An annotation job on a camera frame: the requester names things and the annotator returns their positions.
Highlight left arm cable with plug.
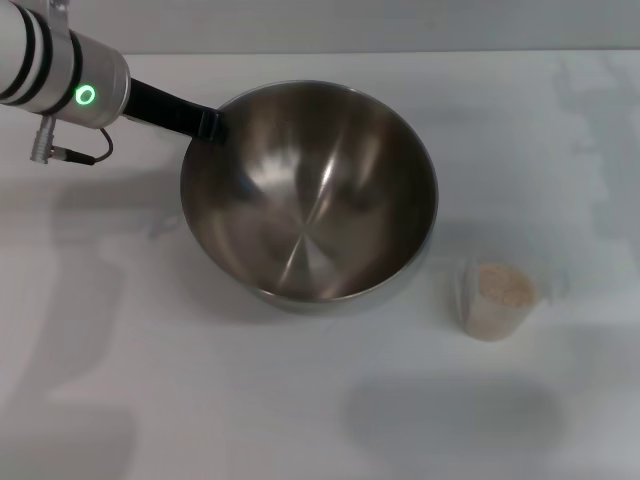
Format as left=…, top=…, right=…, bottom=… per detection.
left=28, top=116, right=115, bottom=165

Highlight stainless steel bowl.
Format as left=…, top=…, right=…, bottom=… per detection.
left=179, top=79, right=441, bottom=317

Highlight white rice grains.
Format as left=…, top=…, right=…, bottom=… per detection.
left=464, top=262, right=538, bottom=342

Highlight clear plastic cup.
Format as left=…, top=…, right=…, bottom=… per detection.
left=452, top=256, right=540, bottom=343

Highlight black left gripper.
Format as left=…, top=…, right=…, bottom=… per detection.
left=122, top=78, right=228, bottom=147

